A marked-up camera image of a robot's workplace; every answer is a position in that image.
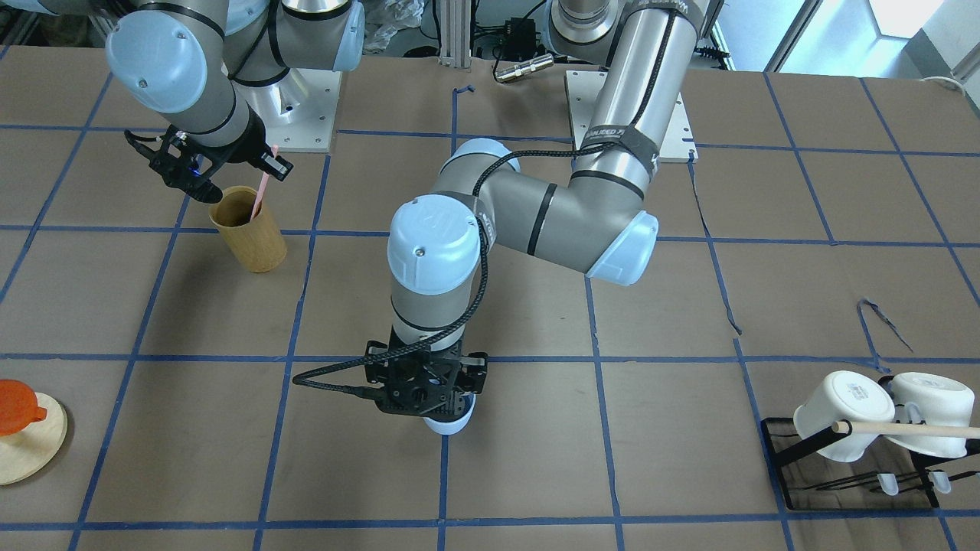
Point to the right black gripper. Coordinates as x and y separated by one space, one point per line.
234 153

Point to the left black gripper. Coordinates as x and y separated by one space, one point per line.
477 370

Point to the pink chopstick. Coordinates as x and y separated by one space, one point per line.
260 195

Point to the light blue cup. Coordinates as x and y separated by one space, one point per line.
453 427

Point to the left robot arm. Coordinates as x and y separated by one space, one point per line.
438 245

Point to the orange cup on stand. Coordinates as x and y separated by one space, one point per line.
19 407

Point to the bamboo cylinder holder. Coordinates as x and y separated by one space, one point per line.
255 242

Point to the round wooden mug stand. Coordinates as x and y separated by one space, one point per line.
26 452

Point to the white mug far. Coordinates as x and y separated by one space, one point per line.
939 401

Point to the aluminium frame post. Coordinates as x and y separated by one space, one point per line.
455 33

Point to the black wire mug rack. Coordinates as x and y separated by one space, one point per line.
852 466

